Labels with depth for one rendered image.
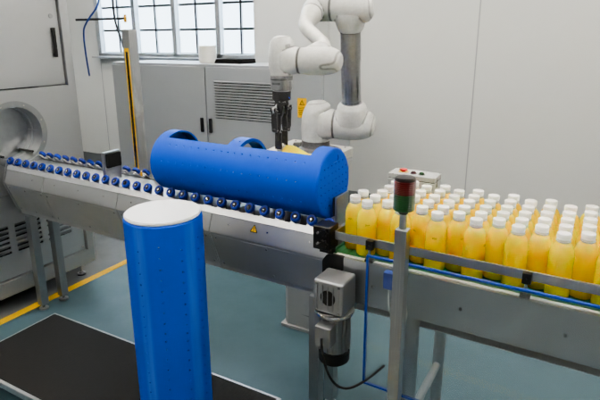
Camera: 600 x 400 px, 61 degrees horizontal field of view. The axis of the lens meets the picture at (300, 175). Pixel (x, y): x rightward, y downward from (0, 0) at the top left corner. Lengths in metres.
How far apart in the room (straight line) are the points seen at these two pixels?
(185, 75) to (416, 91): 2.05
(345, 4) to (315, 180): 0.91
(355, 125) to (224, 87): 1.78
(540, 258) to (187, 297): 1.20
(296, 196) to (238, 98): 2.25
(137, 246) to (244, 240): 0.50
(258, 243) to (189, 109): 2.49
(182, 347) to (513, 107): 3.48
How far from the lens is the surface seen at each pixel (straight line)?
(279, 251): 2.10
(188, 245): 1.88
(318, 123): 2.71
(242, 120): 4.14
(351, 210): 1.85
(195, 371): 2.13
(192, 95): 4.43
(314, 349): 2.27
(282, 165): 1.99
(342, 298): 1.76
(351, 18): 2.46
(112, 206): 2.72
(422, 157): 4.89
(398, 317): 1.67
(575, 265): 1.73
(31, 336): 3.13
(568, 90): 4.63
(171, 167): 2.34
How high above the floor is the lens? 1.65
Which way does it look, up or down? 15 degrees down
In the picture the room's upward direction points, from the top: straight up
